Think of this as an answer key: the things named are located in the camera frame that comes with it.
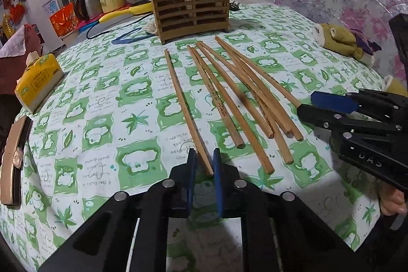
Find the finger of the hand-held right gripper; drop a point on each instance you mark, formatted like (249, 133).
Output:
(333, 102)
(318, 117)

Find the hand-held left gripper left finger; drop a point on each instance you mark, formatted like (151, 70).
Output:
(191, 178)

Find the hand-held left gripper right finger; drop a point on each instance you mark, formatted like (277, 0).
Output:
(218, 184)

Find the slender wooden chopstick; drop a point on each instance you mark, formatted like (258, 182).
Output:
(186, 106)

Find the bunch of wooden chopsticks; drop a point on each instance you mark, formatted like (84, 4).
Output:
(221, 106)

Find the person's right hand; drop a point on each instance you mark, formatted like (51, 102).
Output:
(392, 203)

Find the olive plush toy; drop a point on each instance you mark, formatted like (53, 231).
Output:
(341, 41)

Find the yellow plush toy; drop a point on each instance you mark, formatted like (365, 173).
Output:
(397, 87)

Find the green printed tablecloth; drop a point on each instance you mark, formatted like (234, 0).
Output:
(95, 119)

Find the small white cloth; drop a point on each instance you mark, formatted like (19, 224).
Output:
(151, 29)

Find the yellow plastic tool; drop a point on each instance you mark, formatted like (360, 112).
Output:
(127, 12)

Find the brown wooden chair back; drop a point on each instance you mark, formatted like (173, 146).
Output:
(14, 160)

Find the yellow tissue pack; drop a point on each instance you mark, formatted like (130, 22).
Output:
(40, 80)

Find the stainless steel pot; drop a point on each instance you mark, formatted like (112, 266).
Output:
(110, 1)

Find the black steel kettle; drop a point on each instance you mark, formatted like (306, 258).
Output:
(86, 6)

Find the red gift bag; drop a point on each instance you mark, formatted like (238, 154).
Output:
(63, 20)

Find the maroon cloth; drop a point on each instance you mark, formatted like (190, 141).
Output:
(16, 49)

